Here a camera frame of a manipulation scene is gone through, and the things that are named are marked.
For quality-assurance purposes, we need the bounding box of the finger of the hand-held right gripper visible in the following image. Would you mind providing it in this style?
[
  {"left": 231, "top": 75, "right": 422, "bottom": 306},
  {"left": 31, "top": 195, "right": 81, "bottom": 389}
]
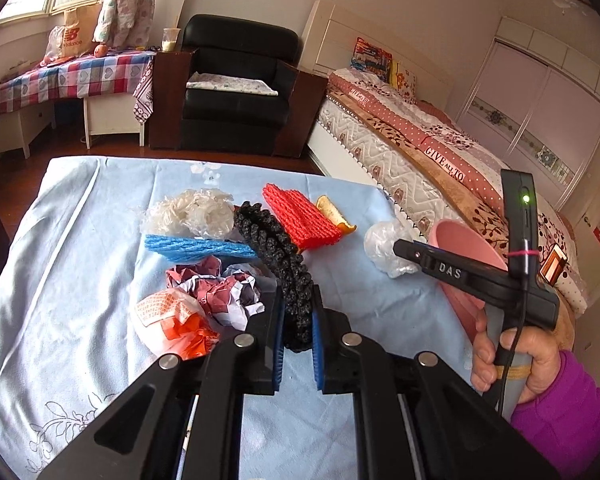
[{"left": 393, "top": 238, "right": 482, "bottom": 294}]

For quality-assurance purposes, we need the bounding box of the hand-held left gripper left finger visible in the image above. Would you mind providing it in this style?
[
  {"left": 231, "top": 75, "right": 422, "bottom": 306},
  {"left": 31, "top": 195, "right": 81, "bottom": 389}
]
[{"left": 37, "top": 287, "right": 286, "bottom": 480}]

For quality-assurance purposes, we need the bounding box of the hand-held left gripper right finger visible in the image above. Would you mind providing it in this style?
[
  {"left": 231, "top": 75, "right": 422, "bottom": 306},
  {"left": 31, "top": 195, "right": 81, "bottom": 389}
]
[{"left": 311, "top": 285, "right": 561, "bottom": 480}]

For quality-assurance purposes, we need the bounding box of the pink plastic bin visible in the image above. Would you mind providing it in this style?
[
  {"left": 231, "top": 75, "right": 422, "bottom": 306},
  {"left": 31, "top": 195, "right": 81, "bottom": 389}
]
[{"left": 427, "top": 219, "right": 511, "bottom": 342}]

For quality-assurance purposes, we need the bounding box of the black foam net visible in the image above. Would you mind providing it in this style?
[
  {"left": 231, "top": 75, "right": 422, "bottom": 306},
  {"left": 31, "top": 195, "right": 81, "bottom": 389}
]
[{"left": 233, "top": 201, "right": 315, "bottom": 353}]

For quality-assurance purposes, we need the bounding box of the person's right forearm purple sleeve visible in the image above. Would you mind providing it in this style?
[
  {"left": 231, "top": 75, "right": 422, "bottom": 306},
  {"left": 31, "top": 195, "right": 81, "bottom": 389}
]
[{"left": 509, "top": 350, "right": 600, "bottom": 480}]

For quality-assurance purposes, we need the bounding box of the person's right hand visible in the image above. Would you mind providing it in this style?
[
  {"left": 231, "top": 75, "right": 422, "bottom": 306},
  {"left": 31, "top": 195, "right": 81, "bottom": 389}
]
[{"left": 470, "top": 309, "right": 565, "bottom": 405}]

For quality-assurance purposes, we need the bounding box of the crumpled paper with blue print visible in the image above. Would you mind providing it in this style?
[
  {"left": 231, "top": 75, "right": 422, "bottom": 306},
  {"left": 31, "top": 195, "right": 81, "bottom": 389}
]
[{"left": 200, "top": 267, "right": 267, "bottom": 332}]

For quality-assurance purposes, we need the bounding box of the bed with patterned covers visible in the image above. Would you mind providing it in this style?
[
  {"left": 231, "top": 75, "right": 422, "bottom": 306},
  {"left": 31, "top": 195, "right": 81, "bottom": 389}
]
[{"left": 307, "top": 67, "right": 593, "bottom": 317}]

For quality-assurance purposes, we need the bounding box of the orange white plastic bag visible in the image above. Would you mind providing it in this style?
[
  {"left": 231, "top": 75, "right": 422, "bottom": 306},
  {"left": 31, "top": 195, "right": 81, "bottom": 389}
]
[{"left": 130, "top": 287, "right": 222, "bottom": 361}]

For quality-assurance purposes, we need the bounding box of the orange peel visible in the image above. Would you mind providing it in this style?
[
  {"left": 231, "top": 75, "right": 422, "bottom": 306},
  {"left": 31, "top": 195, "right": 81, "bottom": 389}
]
[{"left": 315, "top": 195, "right": 357, "bottom": 236}]

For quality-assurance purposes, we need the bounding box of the white wardrobe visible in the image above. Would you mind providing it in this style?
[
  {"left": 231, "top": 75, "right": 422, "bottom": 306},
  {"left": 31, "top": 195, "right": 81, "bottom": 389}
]
[{"left": 455, "top": 15, "right": 600, "bottom": 212}]

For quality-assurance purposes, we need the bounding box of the red foam net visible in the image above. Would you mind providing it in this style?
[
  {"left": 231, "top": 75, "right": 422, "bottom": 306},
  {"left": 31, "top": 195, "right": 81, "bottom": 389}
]
[{"left": 262, "top": 183, "right": 343, "bottom": 252}]

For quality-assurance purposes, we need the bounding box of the blue foam net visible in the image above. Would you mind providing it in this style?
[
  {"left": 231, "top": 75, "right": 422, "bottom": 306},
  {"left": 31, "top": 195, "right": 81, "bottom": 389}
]
[{"left": 144, "top": 232, "right": 259, "bottom": 264}]

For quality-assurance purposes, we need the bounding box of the clear crumpled plastic wrap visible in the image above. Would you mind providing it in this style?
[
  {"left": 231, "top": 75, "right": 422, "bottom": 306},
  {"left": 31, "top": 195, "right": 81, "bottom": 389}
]
[{"left": 187, "top": 188, "right": 236, "bottom": 240}]

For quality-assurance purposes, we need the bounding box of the white foam net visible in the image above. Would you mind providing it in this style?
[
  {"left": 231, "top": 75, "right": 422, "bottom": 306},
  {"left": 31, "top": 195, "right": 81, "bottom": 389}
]
[{"left": 140, "top": 190, "right": 201, "bottom": 236}]

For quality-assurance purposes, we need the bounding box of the yellow floral pillow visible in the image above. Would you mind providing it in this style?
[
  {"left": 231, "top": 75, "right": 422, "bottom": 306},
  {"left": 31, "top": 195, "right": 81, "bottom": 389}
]
[{"left": 390, "top": 60, "right": 417, "bottom": 92}]

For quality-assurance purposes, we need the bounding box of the light blue tablecloth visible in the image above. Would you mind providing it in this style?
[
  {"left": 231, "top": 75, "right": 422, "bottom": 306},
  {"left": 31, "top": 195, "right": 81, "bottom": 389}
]
[{"left": 0, "top": 156, "right": 481, "bottom": 480}]

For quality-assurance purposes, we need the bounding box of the colourful printed pillow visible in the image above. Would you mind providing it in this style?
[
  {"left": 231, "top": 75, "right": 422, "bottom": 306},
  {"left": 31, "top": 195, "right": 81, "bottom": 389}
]
[{"left": 351, "top": 37, "right": 394, "bottom": 84}]

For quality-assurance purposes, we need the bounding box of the black leather armchair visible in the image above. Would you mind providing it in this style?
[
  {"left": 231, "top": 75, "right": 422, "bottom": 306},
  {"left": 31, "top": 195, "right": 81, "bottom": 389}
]
[{"left": 149, "top": 14, "right": 329, "bottom": 159}]

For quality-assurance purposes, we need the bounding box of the white headboard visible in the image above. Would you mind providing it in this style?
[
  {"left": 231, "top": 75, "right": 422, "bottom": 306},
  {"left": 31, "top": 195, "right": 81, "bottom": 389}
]
[{"left": 300, "top": 0, "right": 454, "bottom": 107}]

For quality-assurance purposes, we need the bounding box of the white patterned seat cushion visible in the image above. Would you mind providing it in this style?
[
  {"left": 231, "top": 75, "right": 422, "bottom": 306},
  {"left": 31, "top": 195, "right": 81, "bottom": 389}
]
[{"left": 186, "top": 72, "right": 280, "bottom": 99}]

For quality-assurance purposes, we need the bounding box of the white bench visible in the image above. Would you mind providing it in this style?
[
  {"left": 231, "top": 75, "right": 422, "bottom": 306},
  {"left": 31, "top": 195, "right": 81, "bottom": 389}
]
[{"left": 0, "top": 91, "right": 147, "bottom": 162}]

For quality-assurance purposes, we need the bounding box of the checkered cloth side table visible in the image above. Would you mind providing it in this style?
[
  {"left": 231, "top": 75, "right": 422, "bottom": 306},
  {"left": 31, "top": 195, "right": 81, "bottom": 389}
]
[{"left": 0, "top": 49, "right": 157, "bottom": 136}]

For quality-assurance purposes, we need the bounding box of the brown paper bag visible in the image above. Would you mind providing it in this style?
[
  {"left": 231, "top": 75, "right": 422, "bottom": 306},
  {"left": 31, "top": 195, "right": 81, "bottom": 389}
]
[{"left": 62, "top": 4, "right": 104, "bottom": 59}]

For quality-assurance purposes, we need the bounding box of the white patterned coat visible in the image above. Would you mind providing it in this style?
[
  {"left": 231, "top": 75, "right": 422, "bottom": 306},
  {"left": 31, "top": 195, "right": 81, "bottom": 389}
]
[{"left": 92, "top": 0, "right": 157, "bottom": 51}]

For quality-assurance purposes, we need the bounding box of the clear plastic bag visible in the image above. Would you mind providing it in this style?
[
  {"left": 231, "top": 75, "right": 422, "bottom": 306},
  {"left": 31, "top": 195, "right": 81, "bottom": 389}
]
[{"left": 41, "top": 25, "right": 74, "bottom": 64}]

